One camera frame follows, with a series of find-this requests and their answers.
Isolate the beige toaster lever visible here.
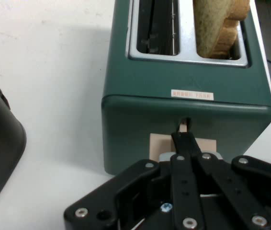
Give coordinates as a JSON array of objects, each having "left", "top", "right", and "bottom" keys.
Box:
[{"left": 149, "top": 120, "right": 217, "bottom": 161}]

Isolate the toasted bread slice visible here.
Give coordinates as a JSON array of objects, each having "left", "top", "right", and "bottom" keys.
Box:
[{"left": 192, "top": 0, "right": 251, "bottom": 59}]

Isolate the black coffee machine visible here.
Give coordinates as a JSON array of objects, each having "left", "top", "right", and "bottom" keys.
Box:
[{"left": 0, "top": 71, "right": 28, "bottom": 218}]

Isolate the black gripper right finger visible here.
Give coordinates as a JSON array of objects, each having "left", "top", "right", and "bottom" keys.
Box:
[{"left": 197, "top": 152, "right": 271, "bottom": 230}]

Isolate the green two-slot toaster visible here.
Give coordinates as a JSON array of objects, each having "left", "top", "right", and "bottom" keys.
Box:
[{"left": 101, "top": 0, "right": 271, "bottom": 176}]

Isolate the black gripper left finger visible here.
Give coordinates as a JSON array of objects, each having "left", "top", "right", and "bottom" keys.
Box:
[{"left": 63, "top": 129, "right": 205, "bottom": 230}]

